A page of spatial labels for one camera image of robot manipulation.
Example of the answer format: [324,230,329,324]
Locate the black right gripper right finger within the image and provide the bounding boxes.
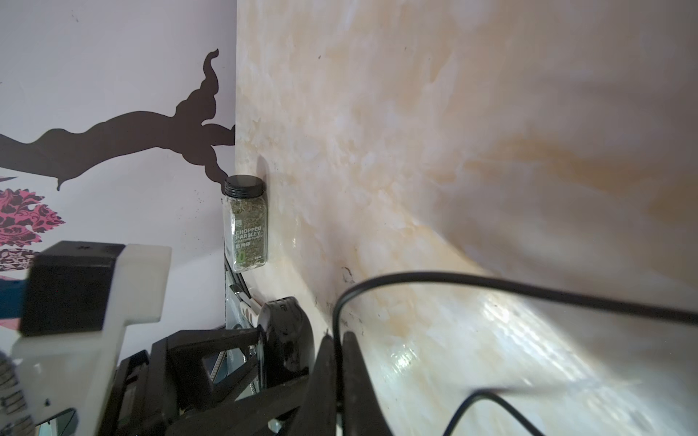
[342,332,393,435]

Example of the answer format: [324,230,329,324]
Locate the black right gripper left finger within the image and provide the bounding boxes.
[285,334,337,436]

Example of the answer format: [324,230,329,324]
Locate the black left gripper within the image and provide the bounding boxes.
[97,328,310,435]

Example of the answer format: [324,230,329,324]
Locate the black shaver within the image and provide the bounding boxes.
[257,296,316,390]

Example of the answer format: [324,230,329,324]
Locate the black shaver cable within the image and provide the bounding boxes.
[331,271,698,436]

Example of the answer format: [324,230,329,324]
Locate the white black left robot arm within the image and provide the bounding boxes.
[1,241,314,435]

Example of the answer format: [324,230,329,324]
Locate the glass spice jar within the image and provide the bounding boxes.
[223,174,268,274]

